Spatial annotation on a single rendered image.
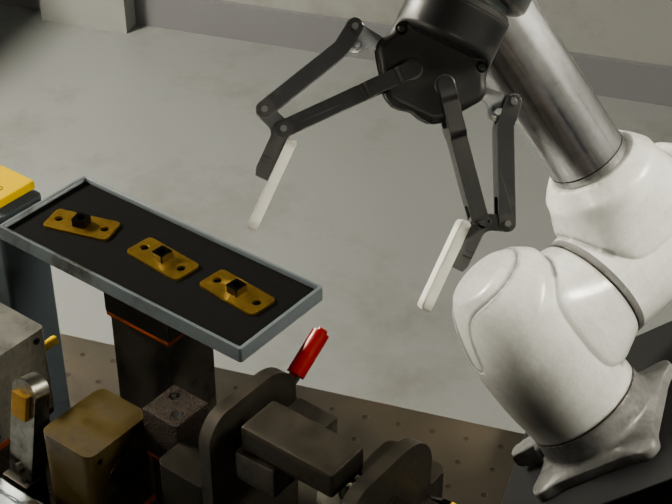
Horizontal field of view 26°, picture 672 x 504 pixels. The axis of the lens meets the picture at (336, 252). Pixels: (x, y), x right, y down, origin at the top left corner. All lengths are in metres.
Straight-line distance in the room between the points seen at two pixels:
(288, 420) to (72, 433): 0.27
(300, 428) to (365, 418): 0.74
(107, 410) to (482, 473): 0.66
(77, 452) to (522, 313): 0.55
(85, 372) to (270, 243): 1.52
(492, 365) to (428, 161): 2.28
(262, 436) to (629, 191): 0.62
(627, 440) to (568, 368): 0.12
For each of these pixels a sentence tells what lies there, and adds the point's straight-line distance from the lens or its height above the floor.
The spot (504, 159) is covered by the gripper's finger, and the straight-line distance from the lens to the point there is 1.04.
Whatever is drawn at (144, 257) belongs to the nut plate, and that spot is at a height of 1.16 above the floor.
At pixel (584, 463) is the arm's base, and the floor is 0.87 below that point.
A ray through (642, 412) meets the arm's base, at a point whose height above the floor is 0.92.
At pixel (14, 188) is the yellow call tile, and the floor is 1.16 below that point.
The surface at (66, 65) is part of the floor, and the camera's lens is 4.56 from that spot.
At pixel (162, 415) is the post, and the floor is 1.10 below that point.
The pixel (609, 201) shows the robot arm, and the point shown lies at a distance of 1.77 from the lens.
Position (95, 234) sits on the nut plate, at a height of 1.16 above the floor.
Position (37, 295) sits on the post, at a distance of 1.87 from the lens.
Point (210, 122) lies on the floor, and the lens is 4.20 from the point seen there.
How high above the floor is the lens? 2.11
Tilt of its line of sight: 35 degrees down
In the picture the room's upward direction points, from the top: straight up
